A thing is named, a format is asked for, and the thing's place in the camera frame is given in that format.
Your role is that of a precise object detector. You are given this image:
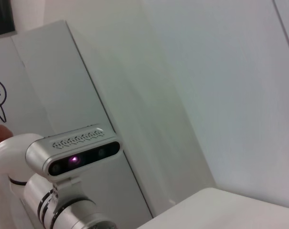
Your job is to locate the frosted glass partition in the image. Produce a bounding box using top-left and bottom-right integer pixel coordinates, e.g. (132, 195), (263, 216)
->
(11, 20), (154, 219)

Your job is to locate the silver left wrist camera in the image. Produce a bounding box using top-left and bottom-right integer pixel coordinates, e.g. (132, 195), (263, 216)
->
(25, 123), (121, 178)

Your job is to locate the black wall panel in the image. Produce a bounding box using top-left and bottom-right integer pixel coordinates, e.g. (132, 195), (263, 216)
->
(0, 0), (17, 39)

